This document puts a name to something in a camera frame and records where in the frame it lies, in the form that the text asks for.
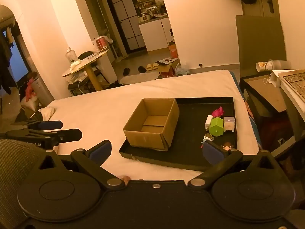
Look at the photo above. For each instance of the patterned board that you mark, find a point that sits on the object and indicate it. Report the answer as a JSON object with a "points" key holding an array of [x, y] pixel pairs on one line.
{"points": [[294, 81]]}

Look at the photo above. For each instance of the green toy house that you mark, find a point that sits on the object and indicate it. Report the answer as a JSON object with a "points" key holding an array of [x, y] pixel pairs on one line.
{"points": [[216, 127]]}

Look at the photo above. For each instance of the round table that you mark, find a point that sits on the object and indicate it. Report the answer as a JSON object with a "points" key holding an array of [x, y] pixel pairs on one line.
{"points": [[83, 65]]}

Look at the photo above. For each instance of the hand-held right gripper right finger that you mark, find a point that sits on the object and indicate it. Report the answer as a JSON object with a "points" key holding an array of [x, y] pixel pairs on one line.
{"points": [[212, 153]]}

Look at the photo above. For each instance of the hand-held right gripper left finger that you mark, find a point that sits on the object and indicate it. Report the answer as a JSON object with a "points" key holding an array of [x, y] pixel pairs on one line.
{"points": [[101, 151]]}

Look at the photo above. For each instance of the brown cardboard box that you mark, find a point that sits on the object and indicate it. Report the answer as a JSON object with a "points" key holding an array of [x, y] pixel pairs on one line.
{"points": [[145, 139]]}

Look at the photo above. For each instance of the black-framed glass door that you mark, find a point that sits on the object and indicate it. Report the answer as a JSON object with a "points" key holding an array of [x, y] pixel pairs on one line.
{"points": [[124, 21]]}

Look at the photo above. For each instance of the brown-haired doll figurine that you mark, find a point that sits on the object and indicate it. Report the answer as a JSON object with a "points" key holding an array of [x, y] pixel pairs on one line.
{"points": [[227, 145]]}

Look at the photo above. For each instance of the red box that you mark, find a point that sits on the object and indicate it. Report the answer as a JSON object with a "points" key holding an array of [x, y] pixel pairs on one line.
{"points": [[102, 44]]}

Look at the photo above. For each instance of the white cabinet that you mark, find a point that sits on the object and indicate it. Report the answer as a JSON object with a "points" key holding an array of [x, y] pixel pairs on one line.
{"points": [[154, 34]]}

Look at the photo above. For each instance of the paper noodle cup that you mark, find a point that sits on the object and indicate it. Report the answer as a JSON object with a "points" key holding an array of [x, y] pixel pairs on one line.
{"points": [[265, 66]]}

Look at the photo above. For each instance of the pink cloth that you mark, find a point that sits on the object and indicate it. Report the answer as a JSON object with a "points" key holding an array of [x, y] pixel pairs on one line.
{"points": [[30, 89]]}

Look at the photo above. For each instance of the yellow slipper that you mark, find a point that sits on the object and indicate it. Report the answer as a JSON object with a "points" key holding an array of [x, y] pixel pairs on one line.
{"points": [[155, 65], [149, 67]]}

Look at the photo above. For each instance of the pink toy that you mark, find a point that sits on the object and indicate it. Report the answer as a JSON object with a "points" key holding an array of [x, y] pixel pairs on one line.
{"points": [[217, 112]]}

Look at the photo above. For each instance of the black chair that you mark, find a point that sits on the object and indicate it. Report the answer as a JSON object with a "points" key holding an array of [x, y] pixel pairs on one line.
{"points": [[96, 70]]}

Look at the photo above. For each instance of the red and blue figurine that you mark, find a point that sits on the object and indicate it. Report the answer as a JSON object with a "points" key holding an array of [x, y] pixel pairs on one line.
{"points": [[206, 139]]}

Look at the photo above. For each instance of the black tray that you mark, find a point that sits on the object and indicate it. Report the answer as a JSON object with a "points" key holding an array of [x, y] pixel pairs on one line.
{"points": [[190, 128]]}

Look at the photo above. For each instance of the orange cardboard box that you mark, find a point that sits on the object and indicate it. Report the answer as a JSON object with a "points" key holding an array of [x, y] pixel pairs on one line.
{"points": [[173, 51]]}

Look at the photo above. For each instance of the black shoe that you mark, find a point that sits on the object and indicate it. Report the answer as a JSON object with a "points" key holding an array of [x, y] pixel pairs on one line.
{"points": [[142, 69], [126, 71]]}

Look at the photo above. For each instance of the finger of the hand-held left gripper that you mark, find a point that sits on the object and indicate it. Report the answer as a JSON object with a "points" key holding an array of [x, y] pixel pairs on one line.
{"points": [[51, 124], [69, 134]]}

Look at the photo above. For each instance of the clear plastic bag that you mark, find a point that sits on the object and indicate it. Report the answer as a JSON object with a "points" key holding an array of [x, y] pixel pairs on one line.
{"points": [[182, 69]]}

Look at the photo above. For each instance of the lavender cube toy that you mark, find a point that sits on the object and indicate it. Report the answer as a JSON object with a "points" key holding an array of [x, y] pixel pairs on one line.
{"points": [[229, 124]]}

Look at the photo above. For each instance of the grey bin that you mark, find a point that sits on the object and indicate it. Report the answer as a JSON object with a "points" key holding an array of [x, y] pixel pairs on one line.
{"points": [[43, 90]]}

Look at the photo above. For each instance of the clear water bottle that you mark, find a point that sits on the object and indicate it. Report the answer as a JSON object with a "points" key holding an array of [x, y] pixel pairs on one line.
{"points": [[71, 56]]}

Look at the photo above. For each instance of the white oval rug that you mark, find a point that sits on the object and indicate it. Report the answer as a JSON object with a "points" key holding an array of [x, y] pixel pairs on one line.
{"points": [[140, 78]]}

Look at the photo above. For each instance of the white charger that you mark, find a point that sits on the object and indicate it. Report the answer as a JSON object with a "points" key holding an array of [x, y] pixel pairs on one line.
{"points": [[208, 122]]}

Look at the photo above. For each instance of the black nightstand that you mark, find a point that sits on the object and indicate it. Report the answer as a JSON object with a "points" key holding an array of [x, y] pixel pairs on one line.
{"points": [[264, 95]]}

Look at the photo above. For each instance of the flat cardboard box with paper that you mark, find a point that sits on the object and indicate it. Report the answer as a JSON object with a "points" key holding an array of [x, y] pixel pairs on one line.
{"points": [[166, 63]]}

